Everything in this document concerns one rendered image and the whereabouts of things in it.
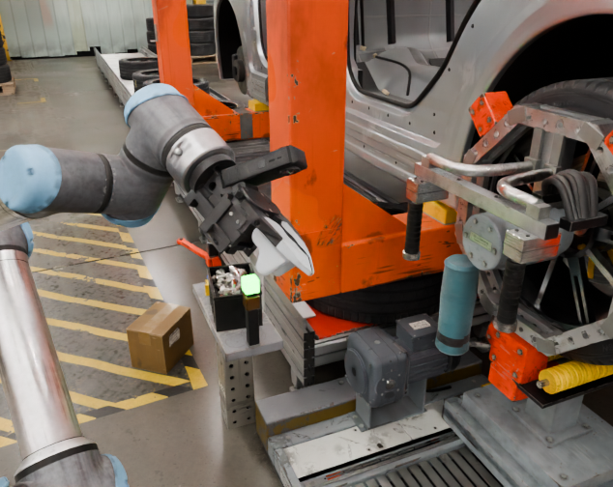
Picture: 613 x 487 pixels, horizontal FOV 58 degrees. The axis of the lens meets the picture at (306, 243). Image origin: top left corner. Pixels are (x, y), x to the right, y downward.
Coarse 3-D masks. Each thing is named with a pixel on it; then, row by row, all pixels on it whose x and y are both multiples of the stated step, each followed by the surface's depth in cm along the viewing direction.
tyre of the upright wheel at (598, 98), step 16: (576, 80) 121; (592, 80) 118; (608, 80) 119; (528, 96) 134; (544, 96) 128; (560, 96) 124; (576, 96) 120; (592, 96) 116; (608, 96) 113; (592, 112) 117; (608, 112) 113; (496, 160) 146; (576, 352) 131; (592, 352) 127; (608, 352) 123
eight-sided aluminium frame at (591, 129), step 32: (512, 128) 127; (544, 128) 119; (576, 128) 112; (608, 128) 107; (480, 160) 141; (608, 160) 106; (480, 288) 148; (544, 320) 136; (608, 320) 111; (544, 352) 129
